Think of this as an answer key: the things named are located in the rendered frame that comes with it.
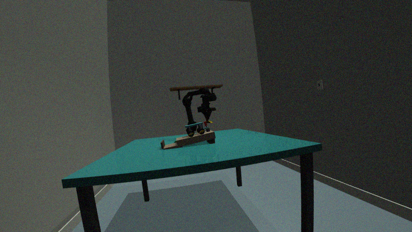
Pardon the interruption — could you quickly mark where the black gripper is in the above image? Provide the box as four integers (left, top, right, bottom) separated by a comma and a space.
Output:
198, 102, 216, 120

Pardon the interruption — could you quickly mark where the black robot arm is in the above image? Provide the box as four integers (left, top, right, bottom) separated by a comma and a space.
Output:
182, 88, 217, 133

